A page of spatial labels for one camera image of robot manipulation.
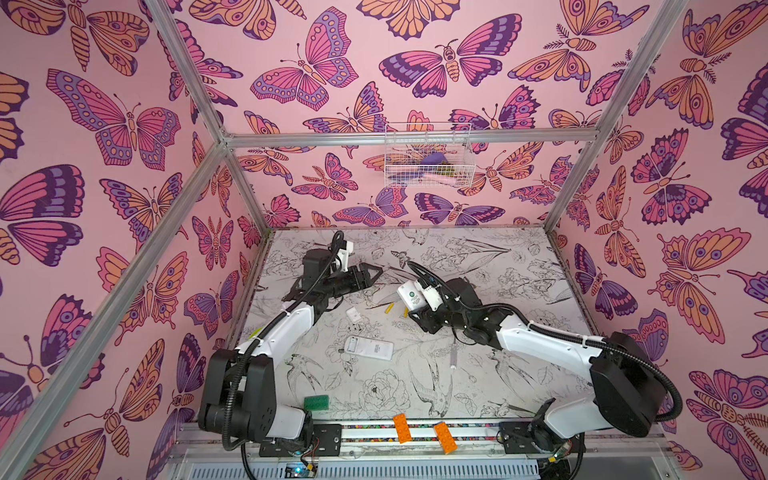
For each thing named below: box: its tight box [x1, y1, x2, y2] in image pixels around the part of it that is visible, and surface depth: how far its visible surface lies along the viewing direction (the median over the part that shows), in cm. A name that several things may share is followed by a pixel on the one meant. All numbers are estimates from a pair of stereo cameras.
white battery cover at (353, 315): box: [346, 307, 362, 323], surface depth 98 cm
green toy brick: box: [304, 395, 330, 411], surface depth 81 cm
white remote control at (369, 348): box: [344, 336, 395, 361], surface depth 90 cm
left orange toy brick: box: [393, 413, 413, 444], surface depth 77 cm
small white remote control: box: [396, 280, 428, 311], surface depth 83 cm
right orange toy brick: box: [434, 422, 458, 455], surface depth 74 cm
